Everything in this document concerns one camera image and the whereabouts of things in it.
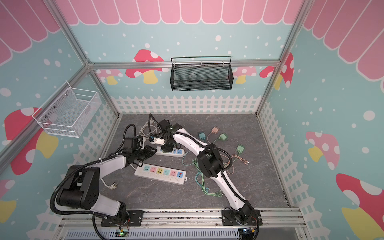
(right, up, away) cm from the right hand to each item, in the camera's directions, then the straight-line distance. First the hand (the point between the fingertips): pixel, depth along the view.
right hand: (166, 146), depth 95 cm
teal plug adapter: (+24, +5, +10) cm, 26 cm away
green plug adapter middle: (+38, +5, +9) cm, 40 cm away
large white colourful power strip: (-1, -15, -8) cm, 17 cm away
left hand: (-6, -4, -2) cm, 7 cm away
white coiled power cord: (-6, +11, -14) cm, 19 cm away
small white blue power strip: (+6, -4, +1) cm, 8 cm away
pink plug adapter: (+33, +10, +14) cm, 37 cm away
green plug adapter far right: (+48, -2, +2) cm, 48 cm away
